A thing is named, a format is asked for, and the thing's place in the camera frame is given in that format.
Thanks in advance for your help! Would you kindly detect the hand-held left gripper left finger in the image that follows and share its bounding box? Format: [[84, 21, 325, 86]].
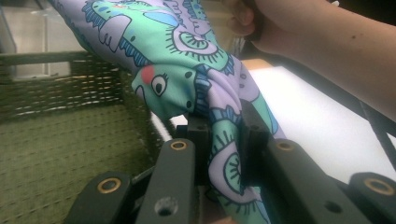
[[134, 115, 213, 224]]

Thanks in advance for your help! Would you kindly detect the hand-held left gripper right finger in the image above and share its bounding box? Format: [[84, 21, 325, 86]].
[[241, 99, 372, 224]]

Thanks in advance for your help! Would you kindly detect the lilac seahorse print swimsuit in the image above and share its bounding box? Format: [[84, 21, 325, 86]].
[[49, 0, 288, 224]]

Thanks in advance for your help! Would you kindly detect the green woven basket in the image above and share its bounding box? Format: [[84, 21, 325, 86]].
[[0, 50, 178, 224]]

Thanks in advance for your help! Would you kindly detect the white table mat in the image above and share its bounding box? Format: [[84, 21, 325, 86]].
[[152, 64, 396, 185]]

